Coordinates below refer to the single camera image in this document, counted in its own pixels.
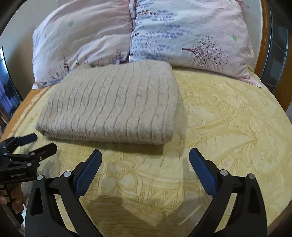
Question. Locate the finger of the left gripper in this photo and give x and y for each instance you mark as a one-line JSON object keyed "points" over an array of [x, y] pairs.
{"points": [[40, 154], [16, 142]]}

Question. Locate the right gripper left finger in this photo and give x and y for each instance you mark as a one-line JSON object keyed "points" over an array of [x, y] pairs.
{"points": [[43, 217]]}

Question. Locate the beige cable-knit sweater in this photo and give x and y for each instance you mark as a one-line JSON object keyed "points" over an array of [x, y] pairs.
{"points": [[126, 103]]}

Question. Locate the person's left hand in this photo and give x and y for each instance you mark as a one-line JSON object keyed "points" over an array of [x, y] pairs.
{"points": [[17, 199]]}

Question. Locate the black flat television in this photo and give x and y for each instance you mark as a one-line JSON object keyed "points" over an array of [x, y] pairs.
{"points": [[10, 97]]}

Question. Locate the yellow patterned bed blanket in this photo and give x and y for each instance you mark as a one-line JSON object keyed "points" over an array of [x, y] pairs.
{"points": [[153, 191]]}

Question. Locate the pink floral pillow left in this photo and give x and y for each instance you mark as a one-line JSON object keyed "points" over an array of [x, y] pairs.
{"points": [[97, 33]]}

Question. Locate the blue pink floral pillow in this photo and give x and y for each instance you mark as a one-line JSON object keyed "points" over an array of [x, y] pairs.
{"points": [[204, 35]]}

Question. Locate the wooden bed frame edge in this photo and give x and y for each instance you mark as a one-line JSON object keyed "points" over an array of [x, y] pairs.
{"points": [[21, 112]]}

